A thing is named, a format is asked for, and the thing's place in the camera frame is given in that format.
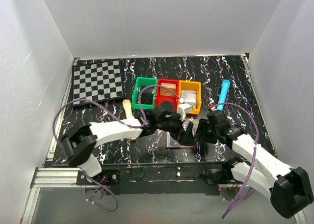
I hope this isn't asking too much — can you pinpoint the grey credit card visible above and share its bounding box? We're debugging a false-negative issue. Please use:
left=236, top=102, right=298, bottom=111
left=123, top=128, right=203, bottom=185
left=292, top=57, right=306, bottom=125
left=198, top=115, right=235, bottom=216
left=166, top=132, right=181, bottom=148

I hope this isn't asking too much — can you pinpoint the red leather card holder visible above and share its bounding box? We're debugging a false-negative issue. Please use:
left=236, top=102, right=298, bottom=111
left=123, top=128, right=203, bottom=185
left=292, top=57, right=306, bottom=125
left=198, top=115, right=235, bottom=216
left=165, top=132, right=197, bottom=149

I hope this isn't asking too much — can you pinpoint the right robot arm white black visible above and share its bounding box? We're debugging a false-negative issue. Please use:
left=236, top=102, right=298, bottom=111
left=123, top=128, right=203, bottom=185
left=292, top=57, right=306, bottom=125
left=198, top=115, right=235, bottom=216
left=195, top=110, right=314, bottom=219

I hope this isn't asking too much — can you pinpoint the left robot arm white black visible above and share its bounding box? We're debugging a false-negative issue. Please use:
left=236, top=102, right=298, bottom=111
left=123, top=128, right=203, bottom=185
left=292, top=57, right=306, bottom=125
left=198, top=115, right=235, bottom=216
left=60, top=101, right=196, bottom=177

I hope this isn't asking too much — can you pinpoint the white card stack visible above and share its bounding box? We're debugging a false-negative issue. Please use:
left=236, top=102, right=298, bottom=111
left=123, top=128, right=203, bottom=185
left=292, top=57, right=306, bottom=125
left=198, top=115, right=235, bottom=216
left=181, top=90, right=197, bottom=108

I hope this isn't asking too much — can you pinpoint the brown card stack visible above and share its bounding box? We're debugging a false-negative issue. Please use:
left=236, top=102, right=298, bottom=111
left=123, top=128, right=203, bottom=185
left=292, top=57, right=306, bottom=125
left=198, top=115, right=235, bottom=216
left=159, top=83, right=177, bottom=96

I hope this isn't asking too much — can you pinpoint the black card in green bin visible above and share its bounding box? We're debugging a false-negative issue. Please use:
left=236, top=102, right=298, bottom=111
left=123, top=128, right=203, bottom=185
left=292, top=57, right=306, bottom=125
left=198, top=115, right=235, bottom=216
left=138, top=87, right=155, bottom=105

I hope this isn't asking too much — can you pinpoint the red plastic bin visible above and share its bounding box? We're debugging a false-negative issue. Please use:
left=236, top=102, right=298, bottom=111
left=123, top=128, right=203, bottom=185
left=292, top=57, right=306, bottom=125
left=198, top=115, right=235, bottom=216
left=155, top=79, right=179, bottom=112

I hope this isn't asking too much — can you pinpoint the orange plastic bin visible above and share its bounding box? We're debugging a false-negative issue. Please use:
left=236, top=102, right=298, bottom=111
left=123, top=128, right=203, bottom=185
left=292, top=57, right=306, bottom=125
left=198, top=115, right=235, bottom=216
left=178, top=80, right=202, bottom=114

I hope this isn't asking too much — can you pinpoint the blue toy microphone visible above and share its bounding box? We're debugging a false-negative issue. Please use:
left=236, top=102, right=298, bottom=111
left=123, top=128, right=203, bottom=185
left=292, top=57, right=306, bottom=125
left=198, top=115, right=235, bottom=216
left=216, top=80, right=231, bottom=111

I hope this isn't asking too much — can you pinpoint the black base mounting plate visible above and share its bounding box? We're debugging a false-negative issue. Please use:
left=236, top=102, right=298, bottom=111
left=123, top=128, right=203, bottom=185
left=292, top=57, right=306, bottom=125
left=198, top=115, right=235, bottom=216
left=77, top=162, right=241, bottom=196

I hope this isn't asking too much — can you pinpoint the wooden rolling pin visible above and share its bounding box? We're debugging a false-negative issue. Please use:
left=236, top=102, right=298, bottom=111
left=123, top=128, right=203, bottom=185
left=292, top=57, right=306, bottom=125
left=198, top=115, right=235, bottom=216
left=123, top=99, right=139, bottom=141

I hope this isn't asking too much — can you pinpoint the green plastic bin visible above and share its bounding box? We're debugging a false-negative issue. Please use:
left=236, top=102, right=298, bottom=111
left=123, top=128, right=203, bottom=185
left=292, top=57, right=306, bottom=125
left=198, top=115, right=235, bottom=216
left=132, top=77, right=157, bottom=110

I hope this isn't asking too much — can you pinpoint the black and grey chessboard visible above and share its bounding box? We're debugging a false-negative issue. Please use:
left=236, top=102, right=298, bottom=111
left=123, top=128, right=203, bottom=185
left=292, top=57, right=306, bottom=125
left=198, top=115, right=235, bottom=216
left=72, top=59, right=126, bottom=103

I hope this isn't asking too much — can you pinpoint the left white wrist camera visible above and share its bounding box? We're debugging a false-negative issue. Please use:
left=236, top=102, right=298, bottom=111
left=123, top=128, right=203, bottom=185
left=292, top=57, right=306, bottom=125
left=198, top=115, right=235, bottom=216
left=177, top=103, right=194, bottom=121

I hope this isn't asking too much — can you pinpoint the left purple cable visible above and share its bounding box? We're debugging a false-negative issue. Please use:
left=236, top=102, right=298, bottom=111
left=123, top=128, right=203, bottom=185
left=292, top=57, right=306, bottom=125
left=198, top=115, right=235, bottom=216
left=52, top=84, right=183, bottom=212

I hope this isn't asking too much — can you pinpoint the purple cable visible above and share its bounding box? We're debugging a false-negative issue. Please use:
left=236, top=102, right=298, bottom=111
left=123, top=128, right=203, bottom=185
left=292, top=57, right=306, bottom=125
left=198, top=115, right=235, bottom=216
left=52, top=84, right=183, bottom=212
left=210, top=102, right=260, bottom=219

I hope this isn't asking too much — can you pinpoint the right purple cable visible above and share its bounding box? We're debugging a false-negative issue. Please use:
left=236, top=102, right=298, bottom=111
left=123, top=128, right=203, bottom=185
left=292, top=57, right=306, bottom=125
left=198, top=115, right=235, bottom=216
left=210, top=102, right=260, bottom=219

